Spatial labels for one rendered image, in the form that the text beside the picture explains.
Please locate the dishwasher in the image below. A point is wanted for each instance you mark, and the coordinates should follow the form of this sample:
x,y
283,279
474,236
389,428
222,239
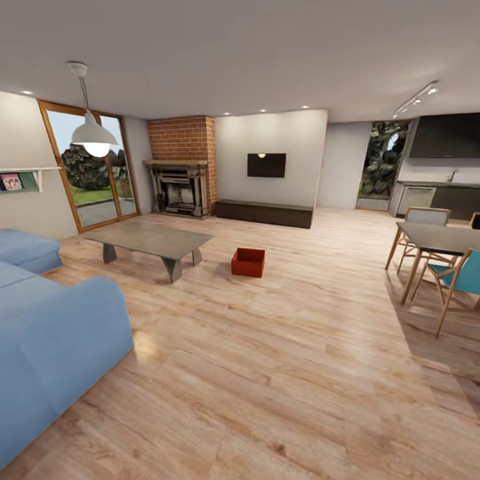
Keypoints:
x,y
415,196

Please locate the storage box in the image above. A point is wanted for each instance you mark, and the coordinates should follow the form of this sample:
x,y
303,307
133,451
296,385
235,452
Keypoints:
x,y
249,262

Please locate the coffee table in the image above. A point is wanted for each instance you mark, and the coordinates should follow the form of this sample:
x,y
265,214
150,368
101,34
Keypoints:
x,y
169,244

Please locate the breakfast table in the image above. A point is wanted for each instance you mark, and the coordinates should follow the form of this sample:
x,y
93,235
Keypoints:
x,y
441,239

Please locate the fixed window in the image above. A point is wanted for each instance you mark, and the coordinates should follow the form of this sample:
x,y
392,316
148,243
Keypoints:
x,y
387,144

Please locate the sofa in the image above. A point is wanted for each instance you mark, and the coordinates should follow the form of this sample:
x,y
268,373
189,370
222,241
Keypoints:
x,y
56,342

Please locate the wall mounted tv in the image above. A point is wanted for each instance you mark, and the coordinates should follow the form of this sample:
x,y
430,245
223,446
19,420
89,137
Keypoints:
x,y
266,165

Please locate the door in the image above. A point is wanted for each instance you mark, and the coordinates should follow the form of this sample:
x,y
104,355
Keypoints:
x,y
101,190

